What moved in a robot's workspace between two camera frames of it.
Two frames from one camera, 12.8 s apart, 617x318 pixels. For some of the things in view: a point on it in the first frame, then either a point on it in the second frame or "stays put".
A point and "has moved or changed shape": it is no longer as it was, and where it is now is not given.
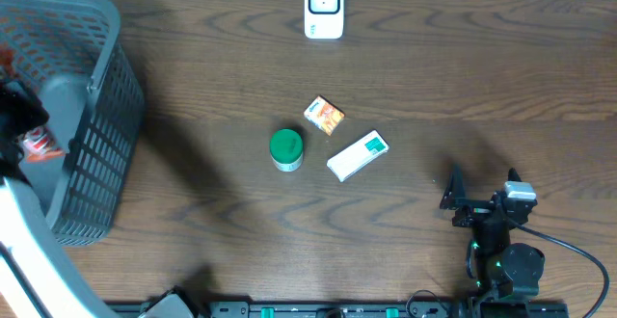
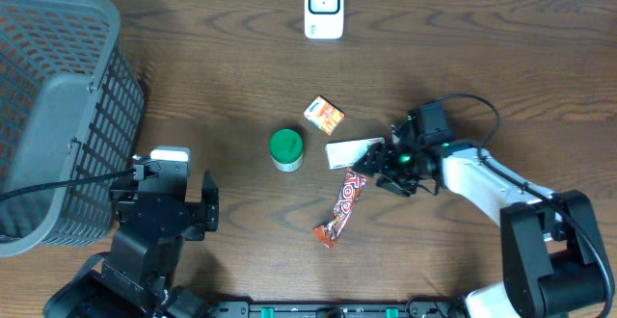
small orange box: [324, 114] stays put
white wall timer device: [324, 6] stays put
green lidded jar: [286, 149] stays put
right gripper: [454, 198] -> [376, 159]
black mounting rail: [385, 309] stays put
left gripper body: [13, 116] -> [191, 226]
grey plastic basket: [67, 44] stays put
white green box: [359, 155] has moved or changed shape
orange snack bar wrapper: [40, 145] -> [351, 192]
